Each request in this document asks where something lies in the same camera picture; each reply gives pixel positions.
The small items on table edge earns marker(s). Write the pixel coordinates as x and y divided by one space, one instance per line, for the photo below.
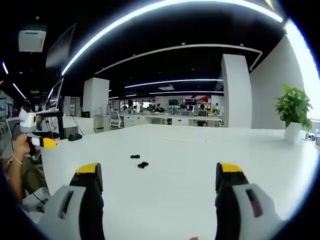
313 138

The green potted plant white pot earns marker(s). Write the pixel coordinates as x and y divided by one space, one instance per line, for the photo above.
295 110

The black plastic buckle part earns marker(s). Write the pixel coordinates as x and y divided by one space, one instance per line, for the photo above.
143 165
135 156

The person's right hand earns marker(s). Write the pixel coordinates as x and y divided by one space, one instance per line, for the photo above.
193 238

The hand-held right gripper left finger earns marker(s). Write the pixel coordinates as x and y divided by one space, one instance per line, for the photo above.
86 200

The person's left hand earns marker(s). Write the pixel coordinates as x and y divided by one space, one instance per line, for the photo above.
22 146

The black computer mouse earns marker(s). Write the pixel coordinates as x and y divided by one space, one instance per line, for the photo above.
74 137

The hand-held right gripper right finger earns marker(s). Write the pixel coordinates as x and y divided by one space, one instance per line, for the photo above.
233 200

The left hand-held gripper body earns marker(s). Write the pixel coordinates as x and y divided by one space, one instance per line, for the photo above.
28 121

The white mesh office chair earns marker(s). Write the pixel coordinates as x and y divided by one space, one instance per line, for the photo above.
116 119

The computer monitor on stand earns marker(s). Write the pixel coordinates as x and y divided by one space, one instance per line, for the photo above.
55 96

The hanging dark display screen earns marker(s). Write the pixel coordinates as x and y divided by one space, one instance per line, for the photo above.
61 47

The long curved ceiling light strip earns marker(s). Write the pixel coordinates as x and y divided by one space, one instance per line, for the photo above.
155 25

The white ceiling air conditioner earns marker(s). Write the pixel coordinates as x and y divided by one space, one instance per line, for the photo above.
32 38

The person's olive trouser leg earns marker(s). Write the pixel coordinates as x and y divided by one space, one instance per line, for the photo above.
33 172

